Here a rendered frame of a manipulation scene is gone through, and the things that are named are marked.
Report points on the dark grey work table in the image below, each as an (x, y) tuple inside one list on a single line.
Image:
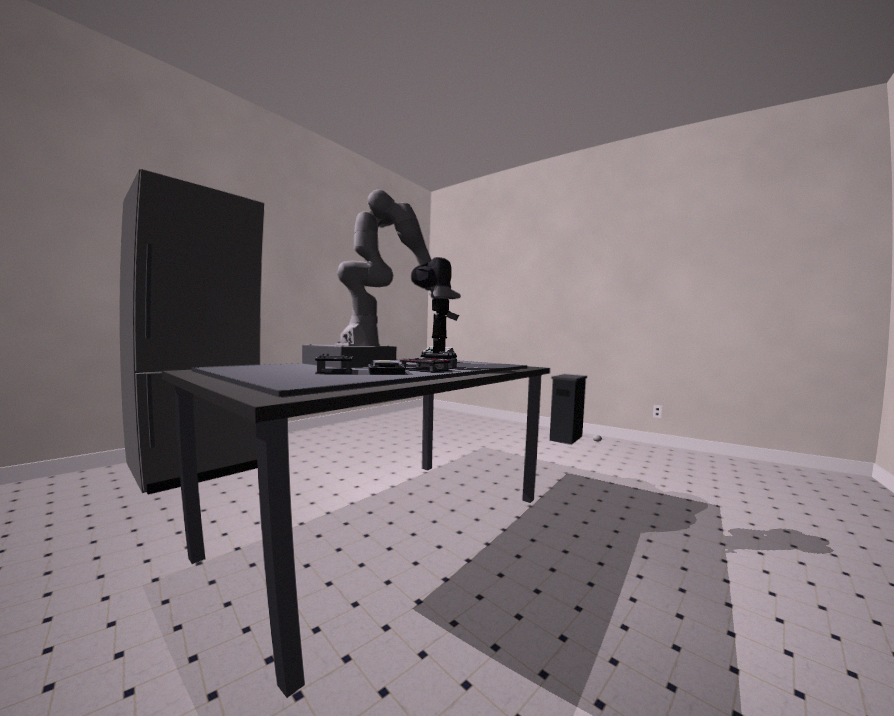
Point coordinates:
[(279, 385)]

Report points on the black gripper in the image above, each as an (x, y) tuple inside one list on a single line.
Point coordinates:
[(439, 324)]

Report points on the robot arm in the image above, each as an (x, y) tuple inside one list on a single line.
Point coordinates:
[(355, 275)]

